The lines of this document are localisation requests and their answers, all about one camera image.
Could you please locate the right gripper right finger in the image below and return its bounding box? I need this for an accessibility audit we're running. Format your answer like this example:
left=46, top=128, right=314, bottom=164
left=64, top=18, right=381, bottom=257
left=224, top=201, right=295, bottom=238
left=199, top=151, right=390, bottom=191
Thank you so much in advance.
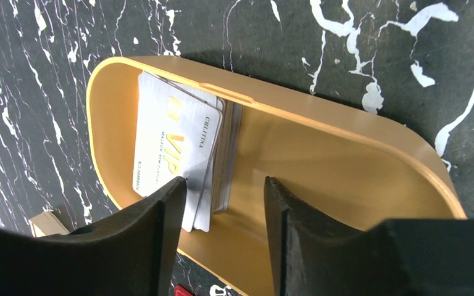
left=264, top=177, right=474, bottom=295

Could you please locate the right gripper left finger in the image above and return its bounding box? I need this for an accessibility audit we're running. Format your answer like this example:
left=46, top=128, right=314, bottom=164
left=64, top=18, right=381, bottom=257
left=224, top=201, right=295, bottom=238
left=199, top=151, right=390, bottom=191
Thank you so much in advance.
left=0, top=177, right=186, bottom=295

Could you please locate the red card holder wallet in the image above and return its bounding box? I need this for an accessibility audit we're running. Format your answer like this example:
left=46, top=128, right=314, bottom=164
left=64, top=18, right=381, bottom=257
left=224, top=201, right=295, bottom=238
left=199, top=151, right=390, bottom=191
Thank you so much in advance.
left=173, top=285, right=194, bottom=296

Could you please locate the white card in tray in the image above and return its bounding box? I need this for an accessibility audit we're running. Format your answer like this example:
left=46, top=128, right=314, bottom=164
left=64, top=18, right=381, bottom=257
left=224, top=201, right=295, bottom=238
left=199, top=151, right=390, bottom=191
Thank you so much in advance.
left=132, top=72, right=243, bottom=232

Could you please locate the orange book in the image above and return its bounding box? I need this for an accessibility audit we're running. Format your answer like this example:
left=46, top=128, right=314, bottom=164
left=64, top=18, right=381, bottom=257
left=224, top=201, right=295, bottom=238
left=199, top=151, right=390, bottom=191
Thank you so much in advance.
left=28, top=211, right=70, bottom=237

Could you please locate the orange oval tray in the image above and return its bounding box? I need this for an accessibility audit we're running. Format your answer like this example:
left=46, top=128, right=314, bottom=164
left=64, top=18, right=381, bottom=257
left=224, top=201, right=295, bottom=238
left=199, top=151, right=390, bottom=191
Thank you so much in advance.
left=86, top=55, right=466, bottom=295

